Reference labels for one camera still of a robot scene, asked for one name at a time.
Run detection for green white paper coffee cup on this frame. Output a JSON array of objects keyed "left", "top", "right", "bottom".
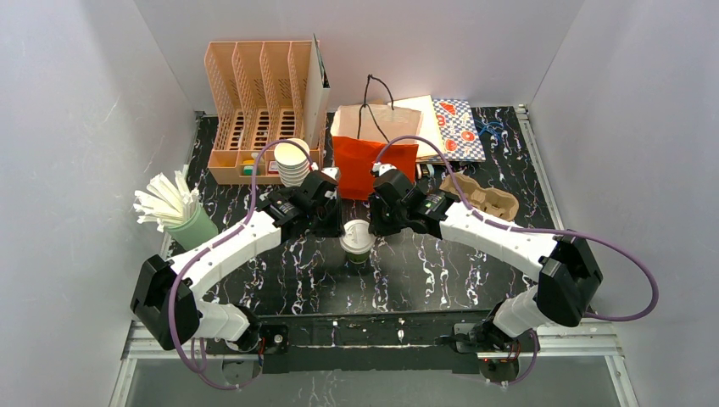
[{"left": 345, "top": 248, "right": 371, "bottom": 265}]

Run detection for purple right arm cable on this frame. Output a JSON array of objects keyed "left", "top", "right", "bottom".
[{"left": 373, "top": 135, "right": 660, "bottom": 388}]

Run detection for blue checkered paper bag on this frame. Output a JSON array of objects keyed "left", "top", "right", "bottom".
[{"left": 432, "top": 98, "right": 486, "bottom": 162}]

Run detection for orange paper bag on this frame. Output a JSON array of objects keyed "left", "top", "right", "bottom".
[{"left": 330, "top": 99, "right": 423, "bottom": 201}]

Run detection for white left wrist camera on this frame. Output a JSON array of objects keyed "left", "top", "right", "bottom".
[{"left": 321, "top": 167, "right": 342, "bottom": 183}]

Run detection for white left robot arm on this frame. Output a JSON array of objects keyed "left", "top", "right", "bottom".
[{"left": 131, "top": 167, "right": 343, "bottom": 351}]

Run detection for blue rubber bands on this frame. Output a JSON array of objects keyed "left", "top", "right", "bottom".
[{"left": 473, "top": 120, "right": 504, "bottom": 141}]

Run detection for white wrapped straws bundle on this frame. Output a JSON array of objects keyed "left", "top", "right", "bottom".
[{"left": 132, "top": 170, "right": 200, "bottom": 231}]

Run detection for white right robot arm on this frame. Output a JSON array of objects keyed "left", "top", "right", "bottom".
[{"left": 369, "top": 164, "right": 603, "bottom": 343}]

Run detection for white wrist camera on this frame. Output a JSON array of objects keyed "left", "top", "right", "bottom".
[
  {"left": 371, "top": 162, "right": 396, "bottom": 178},
  {"left": 321, "top": 167, "right": 342, "bottom": 183}
]

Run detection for stack of white paper cups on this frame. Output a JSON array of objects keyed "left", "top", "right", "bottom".
[{"left": 274, "top": 138, "right": 310, "bottom": 187}]

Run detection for green stamp box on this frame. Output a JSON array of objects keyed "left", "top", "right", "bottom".
[{"left": 242, "top": 164, "right": 261, "bottom": 176}]

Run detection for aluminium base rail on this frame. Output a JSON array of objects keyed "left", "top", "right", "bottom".
[{"left": 122, "top": 318, "right": 625, "bottom": 359}]

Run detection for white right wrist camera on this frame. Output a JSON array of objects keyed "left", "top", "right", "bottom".
[{"left": 371, "top": 162, "right": 396, "bottom": 178}]

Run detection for cream paper bag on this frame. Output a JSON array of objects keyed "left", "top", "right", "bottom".
[{"left": 393, "top": 95, "right": 445, "bottom": 153}]

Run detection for white plastic cup lid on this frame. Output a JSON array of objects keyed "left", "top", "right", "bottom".
[{"left": 340, "top": 220, "right": 376, "bottom": 254}]

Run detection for red white staple box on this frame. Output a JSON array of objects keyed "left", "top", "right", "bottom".
[{"left": 267, "top": 161, "right": 279, "bottom": 176}]

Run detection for brown pulp cup carrier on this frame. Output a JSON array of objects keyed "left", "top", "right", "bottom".
[{"left": 454, "top": 173, "right": 520, "bottom": 221}]

